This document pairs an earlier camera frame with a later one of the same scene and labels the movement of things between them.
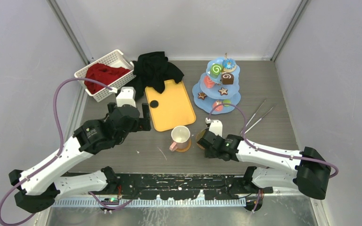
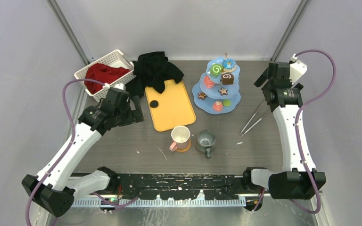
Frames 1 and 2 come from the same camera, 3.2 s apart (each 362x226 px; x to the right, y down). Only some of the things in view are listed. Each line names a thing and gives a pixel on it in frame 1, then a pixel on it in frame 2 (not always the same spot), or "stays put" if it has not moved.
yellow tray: x=174 y=109 stays put
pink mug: x=180 y=135 stays put
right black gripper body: x=210 y=154 -> x=262 y=79
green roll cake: x=216 y=69 stays put
